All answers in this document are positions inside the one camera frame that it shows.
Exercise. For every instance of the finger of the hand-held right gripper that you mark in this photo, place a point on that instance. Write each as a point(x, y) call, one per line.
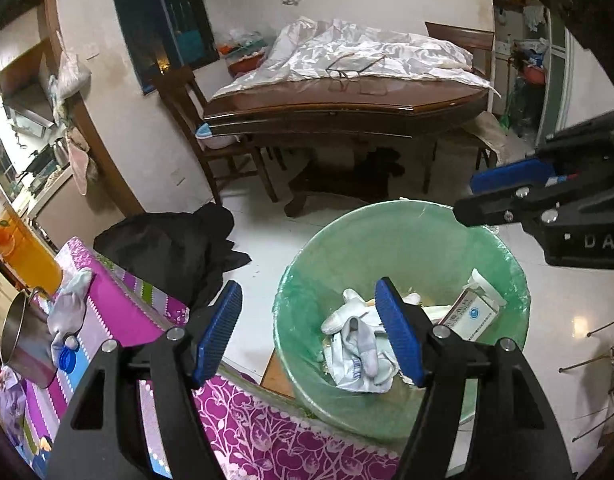
point(512, 175)
point(502, 207)

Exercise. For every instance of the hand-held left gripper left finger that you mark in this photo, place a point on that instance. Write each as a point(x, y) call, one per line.
point(219, 335)

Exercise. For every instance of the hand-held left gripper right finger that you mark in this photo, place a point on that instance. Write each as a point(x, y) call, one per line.
point(399, 330)

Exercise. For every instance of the white knit glove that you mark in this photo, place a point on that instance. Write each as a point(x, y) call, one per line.
point(349, 322)

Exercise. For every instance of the white box with red stripes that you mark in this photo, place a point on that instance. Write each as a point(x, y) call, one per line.
point(469, 312)

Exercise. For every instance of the green lined trash bin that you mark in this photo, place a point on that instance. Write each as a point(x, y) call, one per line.
point(307, 280)

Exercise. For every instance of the white crumpled wrapper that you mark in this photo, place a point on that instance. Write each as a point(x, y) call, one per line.
point(349, 372)

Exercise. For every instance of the black cloth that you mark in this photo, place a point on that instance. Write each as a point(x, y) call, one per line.
point(172, 250)

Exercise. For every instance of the purple floral tablecloth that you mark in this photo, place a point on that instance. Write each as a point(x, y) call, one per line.
point(267, 440)

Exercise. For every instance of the dark wooden chair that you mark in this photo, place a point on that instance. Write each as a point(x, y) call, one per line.
point(462, 40)
point(207, 130)

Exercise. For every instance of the blue bottle cap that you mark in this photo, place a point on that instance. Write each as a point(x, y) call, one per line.
point(67, 360)

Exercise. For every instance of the brown wooden dining table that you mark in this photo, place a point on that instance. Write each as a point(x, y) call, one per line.
point(347, 105)

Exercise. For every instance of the white crumpled cloth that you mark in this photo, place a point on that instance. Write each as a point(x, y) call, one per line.
point(357, 50)

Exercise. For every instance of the blue plastic bowl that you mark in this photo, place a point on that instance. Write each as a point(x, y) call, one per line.
point(208, 132)

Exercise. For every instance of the purple plastic bag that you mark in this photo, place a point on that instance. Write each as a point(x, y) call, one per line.
point(11, 402)

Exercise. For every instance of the orange juice bottle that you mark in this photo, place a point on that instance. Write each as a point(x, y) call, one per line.
point(17, 247)

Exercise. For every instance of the hanging pink cloth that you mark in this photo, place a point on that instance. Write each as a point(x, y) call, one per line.
point(82, 160)

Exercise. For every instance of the red plastic basin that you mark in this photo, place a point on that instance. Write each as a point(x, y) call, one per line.
point(244, 60)

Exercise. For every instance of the range hood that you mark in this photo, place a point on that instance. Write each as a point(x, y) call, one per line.
point(29, 110)

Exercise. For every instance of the hanging white plastic bag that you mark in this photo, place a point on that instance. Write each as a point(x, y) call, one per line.
point(69, 75)

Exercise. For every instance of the white wall outlet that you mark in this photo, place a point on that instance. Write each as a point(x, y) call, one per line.
point(178, 176)

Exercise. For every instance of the dark wall window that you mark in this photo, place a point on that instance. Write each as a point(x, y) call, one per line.
point(157, 25)

